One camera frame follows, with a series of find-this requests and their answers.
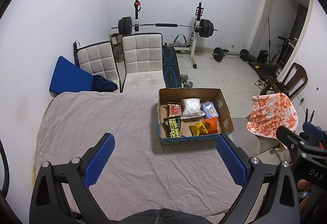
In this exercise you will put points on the blue foam mat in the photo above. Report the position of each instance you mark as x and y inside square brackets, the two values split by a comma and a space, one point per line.
[68, 77]

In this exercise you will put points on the brown wooden chair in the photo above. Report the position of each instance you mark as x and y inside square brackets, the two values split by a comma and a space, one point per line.
[292, 83]

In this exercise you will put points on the white soft bag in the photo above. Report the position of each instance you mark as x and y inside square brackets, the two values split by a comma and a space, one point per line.
[191, 108]

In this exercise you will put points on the red snack packet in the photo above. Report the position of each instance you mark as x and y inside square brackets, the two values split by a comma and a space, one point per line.
[175, 109]

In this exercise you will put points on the black yellow wipes packet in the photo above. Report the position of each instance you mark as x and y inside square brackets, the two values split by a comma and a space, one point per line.
[173, 126]

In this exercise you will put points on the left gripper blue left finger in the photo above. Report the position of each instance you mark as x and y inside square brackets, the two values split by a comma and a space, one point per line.
[95, 159]

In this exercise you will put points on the yellow snack packet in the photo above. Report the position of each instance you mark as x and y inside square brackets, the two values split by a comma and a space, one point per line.
[198, 129]

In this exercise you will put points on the black blue weight bench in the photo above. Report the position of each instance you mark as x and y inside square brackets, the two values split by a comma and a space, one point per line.
[170, 68]

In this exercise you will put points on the floor barbell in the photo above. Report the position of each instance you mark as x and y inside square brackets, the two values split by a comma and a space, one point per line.
[219, 54]

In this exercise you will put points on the blue cartoon tissue pack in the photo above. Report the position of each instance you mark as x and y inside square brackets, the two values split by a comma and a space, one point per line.
[209, 109]

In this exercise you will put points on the barbell on rack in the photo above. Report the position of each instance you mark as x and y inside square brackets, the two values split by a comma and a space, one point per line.
[204, 29]

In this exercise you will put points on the white padded chair right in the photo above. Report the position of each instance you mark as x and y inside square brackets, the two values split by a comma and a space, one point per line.
[143, 62]

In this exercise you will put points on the orange snack bag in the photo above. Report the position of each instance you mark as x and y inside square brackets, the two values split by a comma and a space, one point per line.
[212, 125]

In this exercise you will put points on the grey chair seat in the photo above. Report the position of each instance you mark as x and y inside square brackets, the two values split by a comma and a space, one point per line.
[252, 144]

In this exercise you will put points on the dark blue garment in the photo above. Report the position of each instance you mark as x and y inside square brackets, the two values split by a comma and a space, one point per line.
[100, 84]

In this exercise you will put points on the white barbell rack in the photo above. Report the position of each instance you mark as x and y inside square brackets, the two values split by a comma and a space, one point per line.
[190, 49]

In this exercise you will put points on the white padded chair left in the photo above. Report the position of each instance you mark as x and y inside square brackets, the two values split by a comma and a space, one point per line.
[97, 59]

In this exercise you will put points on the chrome dumbbell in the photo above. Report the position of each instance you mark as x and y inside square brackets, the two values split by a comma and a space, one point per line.
[186, 83]

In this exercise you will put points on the orange white floral cloth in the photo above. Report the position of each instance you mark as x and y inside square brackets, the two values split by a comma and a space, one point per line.
[269, 112]

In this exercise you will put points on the open cardboard box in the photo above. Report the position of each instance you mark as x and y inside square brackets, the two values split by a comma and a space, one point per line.
[175, 95]

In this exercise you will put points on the white padded chair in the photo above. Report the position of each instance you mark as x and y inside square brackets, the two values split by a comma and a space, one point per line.
[143, 62]
[97, 59]

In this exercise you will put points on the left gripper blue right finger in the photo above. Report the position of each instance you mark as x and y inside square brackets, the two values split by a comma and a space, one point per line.
[235, 159]

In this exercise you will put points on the person right hand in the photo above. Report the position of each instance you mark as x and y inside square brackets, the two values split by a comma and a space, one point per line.
[306, 195]

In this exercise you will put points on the grey bed sheet cloth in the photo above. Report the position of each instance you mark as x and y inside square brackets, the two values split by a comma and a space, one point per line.
[141, 173]

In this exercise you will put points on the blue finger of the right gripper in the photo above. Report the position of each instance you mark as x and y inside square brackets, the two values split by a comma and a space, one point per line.
[316, 136]
[297, 144]

